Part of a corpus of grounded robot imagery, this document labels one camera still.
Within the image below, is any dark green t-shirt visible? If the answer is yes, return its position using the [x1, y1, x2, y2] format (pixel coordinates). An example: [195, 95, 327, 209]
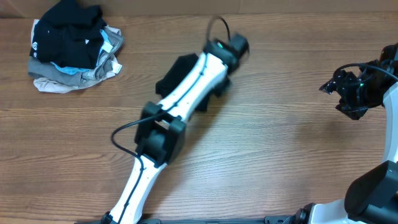
[155, 54, 211, 112]

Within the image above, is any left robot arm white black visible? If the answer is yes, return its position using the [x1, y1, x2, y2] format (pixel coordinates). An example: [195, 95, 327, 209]
[100, 34, 249, 223]

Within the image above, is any black garment on pile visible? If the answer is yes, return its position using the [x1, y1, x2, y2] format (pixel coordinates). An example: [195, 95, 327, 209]
[30, 0, 106, 69]

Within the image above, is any grey garment in pile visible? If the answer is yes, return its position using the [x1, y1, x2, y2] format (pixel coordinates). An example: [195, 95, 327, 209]
[27, 26, 124, 88]

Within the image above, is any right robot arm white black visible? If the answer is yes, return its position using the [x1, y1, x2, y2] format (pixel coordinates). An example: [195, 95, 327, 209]
[285, 44, 397, 224]

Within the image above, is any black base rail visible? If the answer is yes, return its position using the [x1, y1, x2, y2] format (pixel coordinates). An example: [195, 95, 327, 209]
[74, 214, 302, 224]

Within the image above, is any beige garment in pile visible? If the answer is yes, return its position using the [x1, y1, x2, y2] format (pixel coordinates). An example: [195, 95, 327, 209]
[30, 19, 123, 94]

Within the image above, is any light blue garment in pile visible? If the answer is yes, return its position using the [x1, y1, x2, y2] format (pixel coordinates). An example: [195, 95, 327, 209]
[51, 29, 113, 75]

